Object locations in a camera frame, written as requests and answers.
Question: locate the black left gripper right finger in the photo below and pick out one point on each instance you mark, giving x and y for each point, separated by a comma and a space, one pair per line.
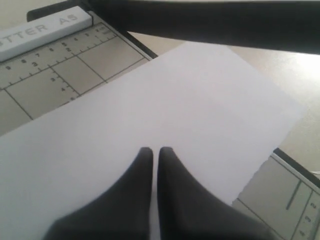
188, 211

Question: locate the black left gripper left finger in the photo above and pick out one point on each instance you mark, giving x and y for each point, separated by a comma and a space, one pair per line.
120, 213

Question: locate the white paper sheet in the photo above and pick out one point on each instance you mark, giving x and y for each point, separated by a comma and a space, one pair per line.
221, 116

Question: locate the black cutter blade arm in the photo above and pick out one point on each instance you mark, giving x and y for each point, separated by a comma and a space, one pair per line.
284, 25

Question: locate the grey paper cutter base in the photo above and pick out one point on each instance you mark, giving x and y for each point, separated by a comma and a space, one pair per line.
282, 193

